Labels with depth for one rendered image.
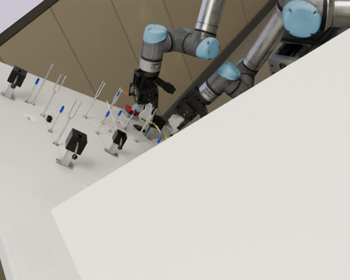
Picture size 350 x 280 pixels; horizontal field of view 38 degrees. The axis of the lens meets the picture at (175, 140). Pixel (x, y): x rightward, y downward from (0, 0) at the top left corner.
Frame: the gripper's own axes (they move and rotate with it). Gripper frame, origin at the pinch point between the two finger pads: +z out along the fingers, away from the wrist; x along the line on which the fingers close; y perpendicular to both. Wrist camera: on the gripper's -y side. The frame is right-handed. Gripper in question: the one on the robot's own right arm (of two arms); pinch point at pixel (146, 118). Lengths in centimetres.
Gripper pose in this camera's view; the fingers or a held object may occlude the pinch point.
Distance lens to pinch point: 188.6
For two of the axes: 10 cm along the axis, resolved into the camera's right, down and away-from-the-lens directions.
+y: -8.3, 1.5, -5.3
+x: 5.3, 5.1, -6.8
